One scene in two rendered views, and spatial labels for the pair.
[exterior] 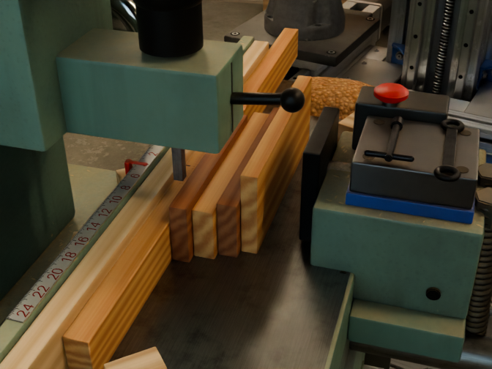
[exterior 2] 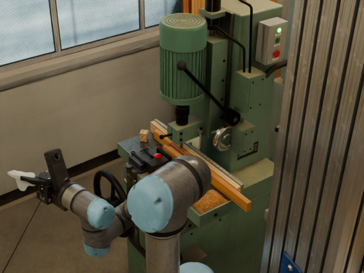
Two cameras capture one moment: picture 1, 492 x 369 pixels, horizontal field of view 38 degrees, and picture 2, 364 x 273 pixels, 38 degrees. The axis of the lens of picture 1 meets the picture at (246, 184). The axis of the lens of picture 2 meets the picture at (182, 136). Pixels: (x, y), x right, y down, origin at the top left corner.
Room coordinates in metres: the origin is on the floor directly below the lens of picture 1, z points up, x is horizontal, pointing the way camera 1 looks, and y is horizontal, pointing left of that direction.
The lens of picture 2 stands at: (1.65, -1.43, 2.17)
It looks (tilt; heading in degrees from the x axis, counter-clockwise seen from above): 32 degrees down; 127
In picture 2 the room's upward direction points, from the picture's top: 1 degrees clockwise
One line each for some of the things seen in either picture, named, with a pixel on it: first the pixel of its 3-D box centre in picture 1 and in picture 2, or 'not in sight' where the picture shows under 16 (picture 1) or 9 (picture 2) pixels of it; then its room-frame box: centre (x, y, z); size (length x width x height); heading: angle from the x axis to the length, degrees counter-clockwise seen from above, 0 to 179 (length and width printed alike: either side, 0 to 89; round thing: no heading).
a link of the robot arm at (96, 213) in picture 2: not in sight; (93, 210); (0.78, -0.66, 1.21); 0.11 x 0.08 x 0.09; 177
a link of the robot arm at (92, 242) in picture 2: not in sight; (100, 233); (0.78, -0.65, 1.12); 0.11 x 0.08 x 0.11; 87
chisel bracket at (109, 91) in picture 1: (154, 95); (186, 130); (0.55, 0.08, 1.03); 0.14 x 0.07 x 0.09; 73
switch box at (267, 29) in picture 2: not in sight; (271, 41); (0.76, 0.32, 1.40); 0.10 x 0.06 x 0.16; 73
